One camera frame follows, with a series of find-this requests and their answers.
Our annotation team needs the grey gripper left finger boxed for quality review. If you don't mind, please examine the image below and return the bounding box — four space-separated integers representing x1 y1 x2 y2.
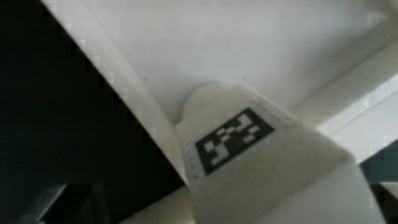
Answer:
14 183 110 224

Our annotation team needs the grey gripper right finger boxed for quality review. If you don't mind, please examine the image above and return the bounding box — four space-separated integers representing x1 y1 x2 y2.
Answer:
369 182 398 224

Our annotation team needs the white table leg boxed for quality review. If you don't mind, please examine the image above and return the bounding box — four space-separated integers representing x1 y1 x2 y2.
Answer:
175 83 385 224

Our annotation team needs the white square table top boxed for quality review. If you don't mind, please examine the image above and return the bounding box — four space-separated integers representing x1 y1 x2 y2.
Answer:
40 0 398 188

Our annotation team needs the white U-shaped obstacle fence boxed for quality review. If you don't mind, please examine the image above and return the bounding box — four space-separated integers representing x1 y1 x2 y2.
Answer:
120 70 398 224

